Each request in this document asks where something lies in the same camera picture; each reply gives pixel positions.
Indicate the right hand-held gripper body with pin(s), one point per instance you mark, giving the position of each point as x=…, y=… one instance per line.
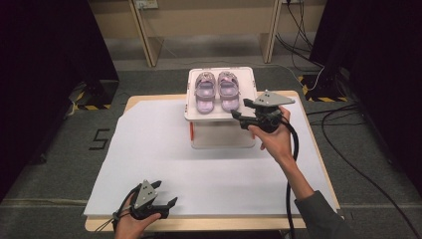
x=270, y=99

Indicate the person's right hand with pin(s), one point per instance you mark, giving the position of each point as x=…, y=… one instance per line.
x=277, y=142

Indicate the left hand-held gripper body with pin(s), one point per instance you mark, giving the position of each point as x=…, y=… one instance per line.
x=146, y=195

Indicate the stand base with striped tape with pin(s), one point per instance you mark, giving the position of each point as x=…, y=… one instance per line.
x=323, y=89
x=99, y=93

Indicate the beige wooden desk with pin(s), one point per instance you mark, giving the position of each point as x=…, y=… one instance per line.
x=205, y=20

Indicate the black curtain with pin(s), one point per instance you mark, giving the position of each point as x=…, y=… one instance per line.
x=381, y=66
x=40, y=83

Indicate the white plastic storage box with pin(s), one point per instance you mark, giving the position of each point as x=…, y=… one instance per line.
x=222, y=136

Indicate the light wooden table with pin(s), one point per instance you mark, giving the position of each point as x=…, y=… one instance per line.
x=199, y=225

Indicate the wall power outlet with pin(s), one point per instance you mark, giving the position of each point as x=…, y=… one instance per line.
x=146, y=3

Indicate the person's left hand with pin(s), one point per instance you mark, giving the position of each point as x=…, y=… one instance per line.
x=129, y=227

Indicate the purple child sandal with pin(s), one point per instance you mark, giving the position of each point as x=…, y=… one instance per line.
x=228, y=93
x=205, y=94

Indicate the white paper sheet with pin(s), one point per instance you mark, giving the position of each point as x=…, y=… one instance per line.
x=159, y=159

